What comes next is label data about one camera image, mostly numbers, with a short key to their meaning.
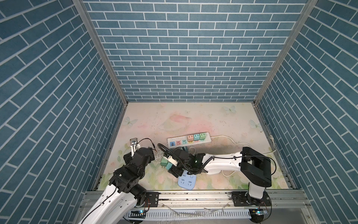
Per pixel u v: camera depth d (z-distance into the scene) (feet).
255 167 1.60
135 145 2.06
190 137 2.99
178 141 3.07
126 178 1.61
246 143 3.15
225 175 2.70
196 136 2.99
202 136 3.02
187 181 2.53
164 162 2.76
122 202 1.93
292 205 2.46
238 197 2.42
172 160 2.15
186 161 2.06
